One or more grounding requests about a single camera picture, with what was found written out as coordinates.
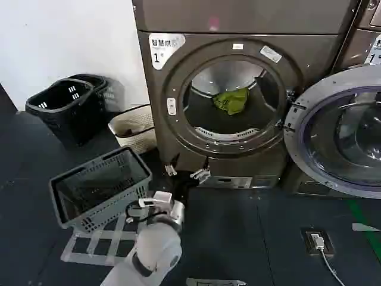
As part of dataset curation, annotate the black plastic basket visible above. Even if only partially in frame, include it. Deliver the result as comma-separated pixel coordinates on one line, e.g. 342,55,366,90
67,73,125,120
25,78,102,147

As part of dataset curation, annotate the beige woven basket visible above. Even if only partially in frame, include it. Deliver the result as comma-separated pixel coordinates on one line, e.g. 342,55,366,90
107,104,159,155

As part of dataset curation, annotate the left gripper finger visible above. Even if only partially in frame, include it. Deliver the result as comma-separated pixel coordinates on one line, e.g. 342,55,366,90
190,156,212,184
165,153,181,178

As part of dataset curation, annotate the green garment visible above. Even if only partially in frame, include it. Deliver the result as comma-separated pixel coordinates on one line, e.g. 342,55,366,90
211,86,250,116

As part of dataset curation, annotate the white power plug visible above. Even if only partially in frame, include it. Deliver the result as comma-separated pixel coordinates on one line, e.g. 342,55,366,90
310,233,326,251

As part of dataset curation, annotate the grey plastic laundry basket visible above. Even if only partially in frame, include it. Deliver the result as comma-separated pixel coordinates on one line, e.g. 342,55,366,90
48,146,154,234

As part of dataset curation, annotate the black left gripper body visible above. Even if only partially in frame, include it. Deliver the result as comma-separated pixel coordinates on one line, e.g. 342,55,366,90
171,169,199,206

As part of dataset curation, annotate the grey tape strip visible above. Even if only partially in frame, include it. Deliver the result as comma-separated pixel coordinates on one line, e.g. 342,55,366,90
352,222,381,232

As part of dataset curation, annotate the clear acrylic plate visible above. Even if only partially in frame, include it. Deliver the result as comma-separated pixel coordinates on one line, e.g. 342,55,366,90
185,277,247,286

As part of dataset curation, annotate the round glass dryer door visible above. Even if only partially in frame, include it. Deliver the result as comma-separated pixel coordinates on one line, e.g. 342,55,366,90
282,63,381,200

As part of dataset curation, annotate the grey dryer with open drum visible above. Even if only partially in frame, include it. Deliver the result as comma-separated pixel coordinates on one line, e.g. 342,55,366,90
132,0,363,190

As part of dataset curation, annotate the black floor socket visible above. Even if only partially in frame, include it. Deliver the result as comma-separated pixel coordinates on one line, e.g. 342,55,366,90
301,227,337,257

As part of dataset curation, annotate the clear acrylic floor frame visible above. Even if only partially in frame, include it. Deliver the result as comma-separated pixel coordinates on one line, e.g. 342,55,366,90
60,213,144,266

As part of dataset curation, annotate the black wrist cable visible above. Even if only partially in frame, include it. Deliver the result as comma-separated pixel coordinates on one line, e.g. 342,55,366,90
124,201,157,223

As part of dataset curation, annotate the white power cable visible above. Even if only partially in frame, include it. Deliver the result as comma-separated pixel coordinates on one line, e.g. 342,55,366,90
319,248,348,286

